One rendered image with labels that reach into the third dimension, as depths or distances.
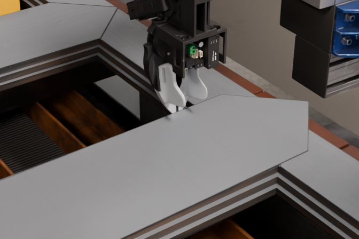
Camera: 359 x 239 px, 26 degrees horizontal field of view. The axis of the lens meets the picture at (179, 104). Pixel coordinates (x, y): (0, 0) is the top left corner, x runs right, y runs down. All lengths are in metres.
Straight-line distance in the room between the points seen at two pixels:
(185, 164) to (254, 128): 0.13
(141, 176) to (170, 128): 0.12
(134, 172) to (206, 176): 0.09
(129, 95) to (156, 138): 0.98
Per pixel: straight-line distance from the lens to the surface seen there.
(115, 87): 1.98
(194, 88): 1.07
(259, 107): 1.11
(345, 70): 1.40
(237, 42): 3.18
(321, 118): 1.42
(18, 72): 1.25
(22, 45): 1.31
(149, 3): 1.03
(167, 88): 1.06
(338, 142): 1.09
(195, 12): 0.96
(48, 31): 1.35
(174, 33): 0.99
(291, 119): 1.09
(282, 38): 3.23
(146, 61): 1.04
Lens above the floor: 1.43
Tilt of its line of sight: 31 degrees down
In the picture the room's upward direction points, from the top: straight up
